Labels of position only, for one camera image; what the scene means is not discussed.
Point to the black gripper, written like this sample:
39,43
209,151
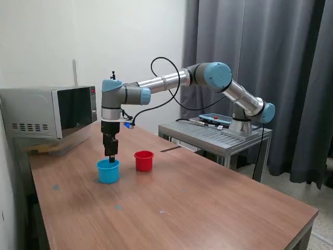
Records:
110,128

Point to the blue plastic cup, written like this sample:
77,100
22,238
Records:
108,174

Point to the dark strip on table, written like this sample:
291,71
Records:
170,149

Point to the silver microwave oven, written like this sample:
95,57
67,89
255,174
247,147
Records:
33,112

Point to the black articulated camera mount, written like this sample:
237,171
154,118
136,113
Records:
113,74

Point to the blue lit wrist module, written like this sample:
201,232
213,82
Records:
128,125

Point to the blue teach pendant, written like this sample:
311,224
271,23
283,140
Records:
216,118

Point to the white pole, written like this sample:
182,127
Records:
75,73

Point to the aluminium profile robot stand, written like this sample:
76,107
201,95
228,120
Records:
208,135

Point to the wooden block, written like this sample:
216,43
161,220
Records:
41,149

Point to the grey curtain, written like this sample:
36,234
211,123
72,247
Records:
294,52

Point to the silver blue UR5e robot arm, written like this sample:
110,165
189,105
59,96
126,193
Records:
169,78

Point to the red plastic cup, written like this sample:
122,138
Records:
143,164

